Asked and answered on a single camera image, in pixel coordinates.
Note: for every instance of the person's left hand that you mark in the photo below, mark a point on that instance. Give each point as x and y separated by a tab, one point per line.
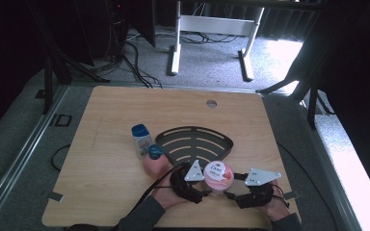
167	197

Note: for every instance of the white desk frame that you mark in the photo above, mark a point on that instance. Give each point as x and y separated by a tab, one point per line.
216	25

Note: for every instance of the black square floor frame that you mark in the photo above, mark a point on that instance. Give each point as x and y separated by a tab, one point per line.
58	120

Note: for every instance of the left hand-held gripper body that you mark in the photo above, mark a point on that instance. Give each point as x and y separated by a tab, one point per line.
186	187

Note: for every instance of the grey table grommet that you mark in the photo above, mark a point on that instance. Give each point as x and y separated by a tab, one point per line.
211	103

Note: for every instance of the dark computer tower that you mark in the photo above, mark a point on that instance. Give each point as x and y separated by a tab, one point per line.
118	25

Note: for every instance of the pink jar with white lid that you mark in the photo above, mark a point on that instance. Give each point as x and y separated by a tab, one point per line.
218	174

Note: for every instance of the black tripod stand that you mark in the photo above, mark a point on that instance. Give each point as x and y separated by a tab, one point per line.
48	80

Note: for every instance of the dark slotted corner shelf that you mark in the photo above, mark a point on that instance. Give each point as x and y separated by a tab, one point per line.
192	141

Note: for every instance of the person's right hand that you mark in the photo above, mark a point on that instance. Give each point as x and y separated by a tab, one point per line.
277	207

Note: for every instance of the white bottle with blue cap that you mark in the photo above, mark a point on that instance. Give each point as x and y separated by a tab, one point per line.
141	141

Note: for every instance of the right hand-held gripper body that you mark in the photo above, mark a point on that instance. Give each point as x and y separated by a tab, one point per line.
260	176

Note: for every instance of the black metal stand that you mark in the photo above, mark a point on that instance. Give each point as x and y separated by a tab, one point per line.
311	102

